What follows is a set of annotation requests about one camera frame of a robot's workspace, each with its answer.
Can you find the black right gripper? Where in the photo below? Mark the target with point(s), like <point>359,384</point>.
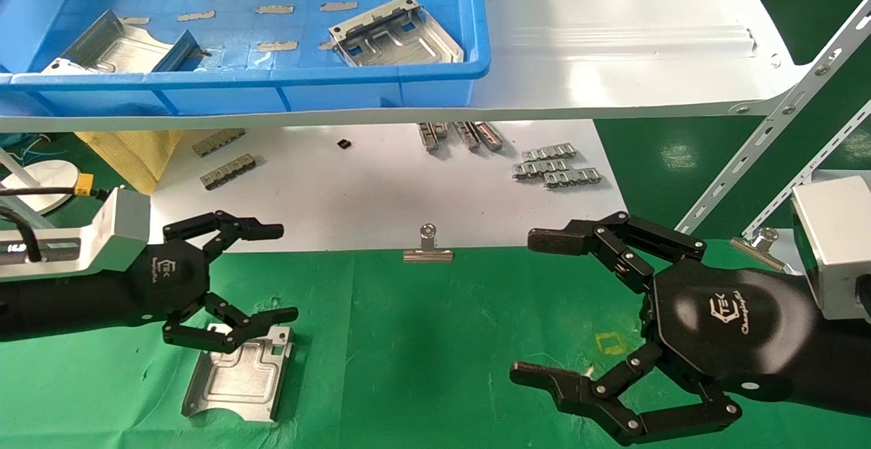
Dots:
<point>728,326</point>

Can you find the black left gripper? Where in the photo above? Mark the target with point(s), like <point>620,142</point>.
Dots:
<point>173,279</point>

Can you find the machined metal bracket part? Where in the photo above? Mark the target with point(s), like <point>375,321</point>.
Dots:
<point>422,44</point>
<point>238,381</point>
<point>129,47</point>

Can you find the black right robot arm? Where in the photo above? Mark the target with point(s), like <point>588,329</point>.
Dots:
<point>844,360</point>

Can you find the grey metal link strip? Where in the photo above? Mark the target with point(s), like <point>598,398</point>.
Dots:
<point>218,142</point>
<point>228,171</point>

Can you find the silver metal link strip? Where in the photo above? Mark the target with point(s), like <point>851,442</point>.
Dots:
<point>537,168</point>
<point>571,177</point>
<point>548,152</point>

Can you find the green cloth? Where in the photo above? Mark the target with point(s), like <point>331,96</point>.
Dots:
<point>422,354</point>

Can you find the yellow woven bag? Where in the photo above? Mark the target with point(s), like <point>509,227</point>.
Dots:
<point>136,156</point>

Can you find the silver binder clip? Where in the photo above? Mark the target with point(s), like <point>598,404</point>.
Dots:
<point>427,254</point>
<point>759,248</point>

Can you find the blue plastic tray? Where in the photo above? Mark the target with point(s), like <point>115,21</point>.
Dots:
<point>374,92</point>

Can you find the white round stand base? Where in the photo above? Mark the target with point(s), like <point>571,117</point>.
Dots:
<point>51,171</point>

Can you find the grey tape strip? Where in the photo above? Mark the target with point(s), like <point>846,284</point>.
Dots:
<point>326,45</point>
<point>275,9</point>
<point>338,6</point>
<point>135,20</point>
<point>277,46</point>
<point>196,15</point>

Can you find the white metal shelf board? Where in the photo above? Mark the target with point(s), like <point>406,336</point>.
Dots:
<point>612,61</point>

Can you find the white slotted angle bar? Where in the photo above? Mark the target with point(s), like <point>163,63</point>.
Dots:
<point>769,129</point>
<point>803,177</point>

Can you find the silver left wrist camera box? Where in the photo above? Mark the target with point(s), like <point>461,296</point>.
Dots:
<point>116,231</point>

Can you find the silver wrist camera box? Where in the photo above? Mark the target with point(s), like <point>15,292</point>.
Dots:
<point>116,231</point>
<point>833,245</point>

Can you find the short metal rail piece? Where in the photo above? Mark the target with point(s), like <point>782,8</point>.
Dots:
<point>428,137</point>
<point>488,135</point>
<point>467,135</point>
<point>441,129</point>

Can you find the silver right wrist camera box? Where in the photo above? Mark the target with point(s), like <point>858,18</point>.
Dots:
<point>833,245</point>

